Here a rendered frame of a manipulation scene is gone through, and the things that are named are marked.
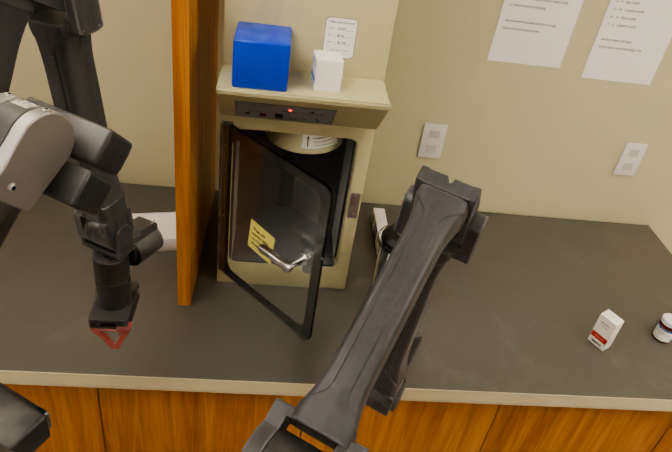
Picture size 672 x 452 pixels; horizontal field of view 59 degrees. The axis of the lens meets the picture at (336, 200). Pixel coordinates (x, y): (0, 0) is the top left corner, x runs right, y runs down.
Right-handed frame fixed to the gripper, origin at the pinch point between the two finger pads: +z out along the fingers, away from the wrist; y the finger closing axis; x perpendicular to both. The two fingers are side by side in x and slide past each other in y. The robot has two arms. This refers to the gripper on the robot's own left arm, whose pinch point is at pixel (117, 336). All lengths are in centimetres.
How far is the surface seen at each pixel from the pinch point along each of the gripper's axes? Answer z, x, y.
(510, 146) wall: -8, -98, 75
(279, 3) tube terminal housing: -54, -25, 33
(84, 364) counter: 16.1, 9.1, 6.8
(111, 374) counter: 16.1, 3.2, 4.5
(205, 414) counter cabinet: 31.5, -15.6, 6.9
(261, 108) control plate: -36.2, -22.9, 25.5
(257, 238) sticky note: -7.0, -24.2, 22.9
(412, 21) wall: -42, -60, 75
